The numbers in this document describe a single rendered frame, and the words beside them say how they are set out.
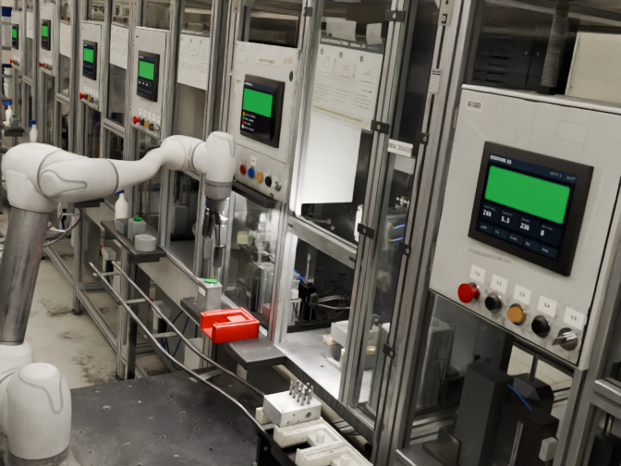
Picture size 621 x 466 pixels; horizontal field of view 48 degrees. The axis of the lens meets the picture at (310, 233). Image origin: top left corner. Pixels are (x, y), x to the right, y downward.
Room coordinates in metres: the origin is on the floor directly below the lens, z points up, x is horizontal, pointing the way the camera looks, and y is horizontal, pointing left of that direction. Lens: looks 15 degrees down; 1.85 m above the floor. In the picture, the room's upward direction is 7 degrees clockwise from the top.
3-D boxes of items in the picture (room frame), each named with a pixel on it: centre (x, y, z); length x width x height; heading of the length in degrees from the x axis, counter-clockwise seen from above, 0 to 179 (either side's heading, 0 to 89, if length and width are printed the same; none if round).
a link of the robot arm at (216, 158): (2.25, 0.33, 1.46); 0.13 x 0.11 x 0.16; 58
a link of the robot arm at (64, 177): (1.77, 0.63, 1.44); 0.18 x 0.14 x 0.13; 148
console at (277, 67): (2.31, 0.11, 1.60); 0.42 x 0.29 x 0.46; 33
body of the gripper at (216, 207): (2.24, 0.32, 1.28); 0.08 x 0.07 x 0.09; 33
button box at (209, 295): (2.25, 0.31, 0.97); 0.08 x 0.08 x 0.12; 33
